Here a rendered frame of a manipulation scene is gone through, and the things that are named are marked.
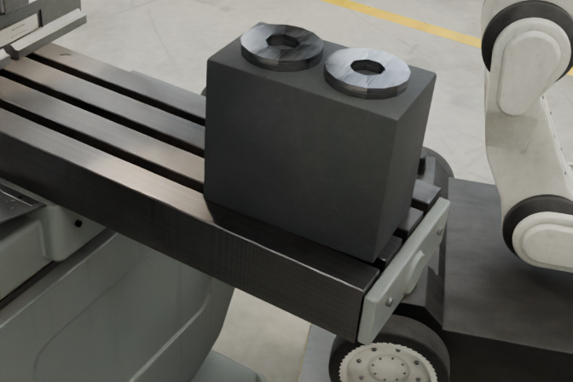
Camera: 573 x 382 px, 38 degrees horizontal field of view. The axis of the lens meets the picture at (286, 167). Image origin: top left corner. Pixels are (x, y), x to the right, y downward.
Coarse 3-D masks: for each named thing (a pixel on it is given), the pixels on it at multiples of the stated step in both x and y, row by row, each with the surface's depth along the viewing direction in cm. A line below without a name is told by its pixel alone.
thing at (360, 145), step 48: (240, 48) 90; (288, 48) 91; (336, 48) 92; (240, 96) 88; (288, 96) 85; (336, 96) 83; (384, 96) 83; (240, 144) 91; (288, 144) 88; (336, 144) 85; (384, 144) 82; (240, 192) 95; (288, 192) 91; (336, 192) 88; (384, 192) 85; (336, 240) 91; (384, 240) 92
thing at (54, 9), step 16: (32, 0) 124; (48, 0) 127; (64, 0) 130; (80, 0) 134; (0, 16) 119; (16, 16) 122; (32, 16) 125; (48, 16) 128; (64, 16) 131; (80, 16) 133; (0, 32) 120; (16, 32) 123; (32, 32) 126; (48, 32) 128; (64, 32) 130; (0, 48) 121; (16, 48) 123; (32, 48) 125; (0, 64) 120
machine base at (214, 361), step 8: (216, 352) 178; (208, 360) 176; (216, 360) 176; (224, 360) 176; (232, 360) 176; (200, 368) 174; (208, 368) 174; (216, 368) 174; (224, 368) 174; (232, 368) 174; (240, 368) 174; (248, 368) 175; (200, 376) 172; (208, 376) 172; (216, 376) 172; (224, 376) 172; (232, 376) 172; (240, 376) 173; (248, 376) 173; (256, 376) 173
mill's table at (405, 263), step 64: (64, 64) 123; (0, 128) 107; (64, 128) 110; (128, 128) 110; (192, 128) 111; (64, 192) 106; (128, 192) 99; (192, 192) 99; (192, 256) 99; (256, 256) 93; (320, 256) 91; (384, 256) 92; (320, 320) 93; (384, 320) 93
